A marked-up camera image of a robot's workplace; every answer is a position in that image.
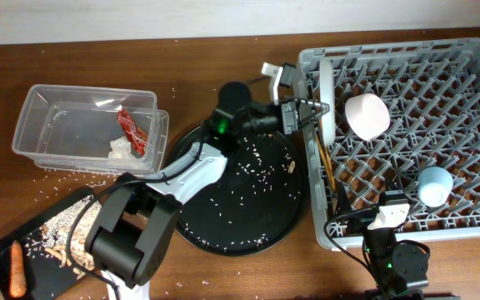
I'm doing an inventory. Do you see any black rectangular bin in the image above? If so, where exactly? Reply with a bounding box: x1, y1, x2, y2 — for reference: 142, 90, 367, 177
0, 187, 95, 300

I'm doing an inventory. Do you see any red snack wrapper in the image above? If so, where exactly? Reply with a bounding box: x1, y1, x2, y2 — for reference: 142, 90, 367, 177
117, 109, 148, 156

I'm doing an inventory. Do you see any orange carrot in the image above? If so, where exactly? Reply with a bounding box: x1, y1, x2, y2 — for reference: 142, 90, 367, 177
9, 241, 27, 298

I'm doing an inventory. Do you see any peanut shell on tray right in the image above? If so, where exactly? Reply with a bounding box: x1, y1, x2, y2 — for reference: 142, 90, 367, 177
287, 161, 296, 173

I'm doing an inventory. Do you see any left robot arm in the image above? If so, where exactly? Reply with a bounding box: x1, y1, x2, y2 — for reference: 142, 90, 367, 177
84, 82, 332, 299

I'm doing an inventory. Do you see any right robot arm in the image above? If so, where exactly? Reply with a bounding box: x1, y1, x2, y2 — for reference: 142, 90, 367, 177
323, 181, 431, 299

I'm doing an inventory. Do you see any grey plate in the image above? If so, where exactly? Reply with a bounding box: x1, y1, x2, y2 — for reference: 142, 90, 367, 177
318, 57, 336, 147

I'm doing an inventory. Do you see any wooden chopstick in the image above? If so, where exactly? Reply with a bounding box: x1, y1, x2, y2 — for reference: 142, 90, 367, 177
318, 96, 336, 191
316, 135, 337, 192

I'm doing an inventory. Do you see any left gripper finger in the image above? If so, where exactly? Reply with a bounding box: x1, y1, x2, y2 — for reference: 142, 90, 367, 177
297, 98, 330, 110
300, 108, 330, 128

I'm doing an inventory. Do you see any pile of peanut shells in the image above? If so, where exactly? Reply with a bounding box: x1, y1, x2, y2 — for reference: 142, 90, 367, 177
41, 225, 95, 279

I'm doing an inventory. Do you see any round black tray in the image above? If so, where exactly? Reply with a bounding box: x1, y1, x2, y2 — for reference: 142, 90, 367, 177
177, 132, 308, 257

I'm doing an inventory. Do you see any blue cup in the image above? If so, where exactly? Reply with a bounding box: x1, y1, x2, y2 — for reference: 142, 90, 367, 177
417, 167, 453, 208

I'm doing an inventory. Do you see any white tissue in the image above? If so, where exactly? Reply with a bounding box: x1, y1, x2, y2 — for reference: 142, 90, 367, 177
107, 136, 135, 159

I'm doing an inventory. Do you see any grey dishwasher rack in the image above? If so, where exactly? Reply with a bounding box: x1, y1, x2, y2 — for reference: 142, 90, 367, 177
293, 38, 480, 249

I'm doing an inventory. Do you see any clear plastic bin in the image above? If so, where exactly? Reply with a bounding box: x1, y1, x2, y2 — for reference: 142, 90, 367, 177
12, 84, 169, 176

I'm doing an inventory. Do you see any pile of rice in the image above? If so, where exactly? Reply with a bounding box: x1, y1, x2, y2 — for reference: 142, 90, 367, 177
24, 196, 102, 257

